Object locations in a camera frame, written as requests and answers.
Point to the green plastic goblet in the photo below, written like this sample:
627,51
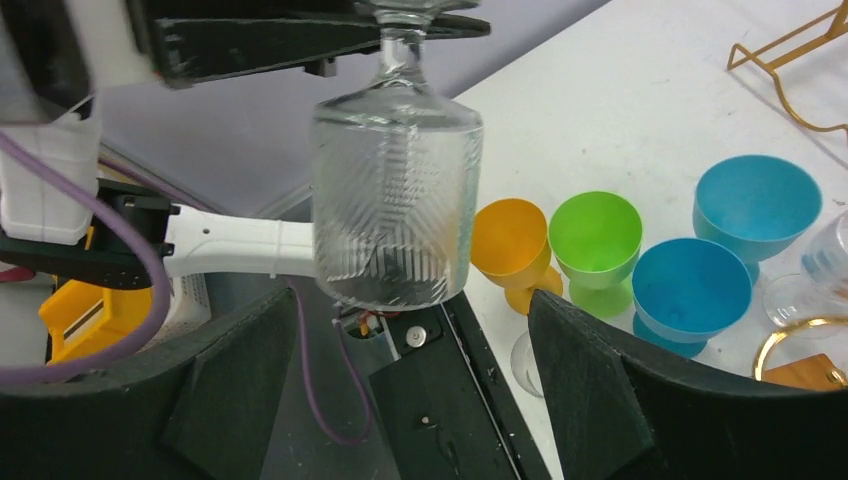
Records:
596,238

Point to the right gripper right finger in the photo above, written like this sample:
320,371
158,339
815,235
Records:
623,408

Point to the gold hook rack wooden base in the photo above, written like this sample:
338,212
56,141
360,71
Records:
813,373

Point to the orange plastic goblet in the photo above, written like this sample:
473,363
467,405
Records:
510,248

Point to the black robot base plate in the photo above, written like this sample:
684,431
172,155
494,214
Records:
443,406

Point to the clear glass near red goblet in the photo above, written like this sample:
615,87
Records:
820,288

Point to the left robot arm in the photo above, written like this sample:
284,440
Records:
57,217

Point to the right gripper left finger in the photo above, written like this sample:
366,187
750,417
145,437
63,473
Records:
200,406

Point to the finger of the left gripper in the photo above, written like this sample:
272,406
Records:
188,51

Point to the clear patterned wine glass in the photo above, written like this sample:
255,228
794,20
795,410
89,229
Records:
396,172

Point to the small clear front wine glass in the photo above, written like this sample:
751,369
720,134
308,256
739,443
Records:
524,367

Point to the tall gold wire glass rack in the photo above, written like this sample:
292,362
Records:
835,20

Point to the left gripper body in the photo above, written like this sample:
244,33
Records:
57,55

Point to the blue plastic goblet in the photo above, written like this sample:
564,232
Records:
756,206
686,291

